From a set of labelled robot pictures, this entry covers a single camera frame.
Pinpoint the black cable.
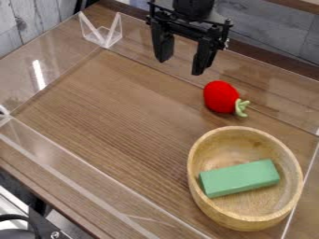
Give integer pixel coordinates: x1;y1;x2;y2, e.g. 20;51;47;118
0;214;42;239

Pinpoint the clear acrylic tray enclosure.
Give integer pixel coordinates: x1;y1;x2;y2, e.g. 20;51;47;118
0;17;319;239

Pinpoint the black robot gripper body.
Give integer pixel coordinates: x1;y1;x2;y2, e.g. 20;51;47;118
147;0;234;49

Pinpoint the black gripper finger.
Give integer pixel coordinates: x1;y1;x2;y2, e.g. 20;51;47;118
193;37;218;76
151;21;175;63

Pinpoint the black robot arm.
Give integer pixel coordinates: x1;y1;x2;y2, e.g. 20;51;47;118
146;0;234;76

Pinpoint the black metal bracket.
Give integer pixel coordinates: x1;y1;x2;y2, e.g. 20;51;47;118
28;208;71;239

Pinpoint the green rectangular block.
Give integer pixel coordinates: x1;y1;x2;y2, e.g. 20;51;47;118
198;159;281;198

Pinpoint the red knitted strawberry toy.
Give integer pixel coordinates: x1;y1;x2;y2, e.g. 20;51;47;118
203;80;251;118

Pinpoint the wooden bowl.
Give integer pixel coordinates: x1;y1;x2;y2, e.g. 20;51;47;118
187;126;303;232

